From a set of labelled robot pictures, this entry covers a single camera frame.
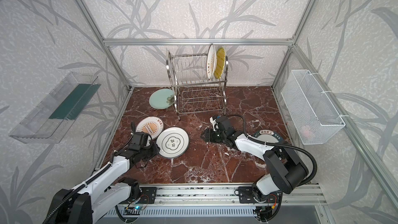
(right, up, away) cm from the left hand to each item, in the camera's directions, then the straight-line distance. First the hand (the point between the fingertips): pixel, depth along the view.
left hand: (162, 143), depth 88 cm
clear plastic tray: (-39, +17, -23) cm, 49 cm away
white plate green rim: (+63, +3, +6) cm, 63 cm away
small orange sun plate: (-10, +8, +11) cm, 17 cm away
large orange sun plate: (+28, +48, +4) cm, 55 cm away
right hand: (+24, +7, -1) cm, 25 cm away
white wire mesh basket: (+69, +18, -26) cm, 76 cm away
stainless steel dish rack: (+15, +30, +26) cm, 43 cm away
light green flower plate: (-8, +26, +26) cm, 37 cm away
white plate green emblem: (+5, -1, +4) cm, 6 cm away
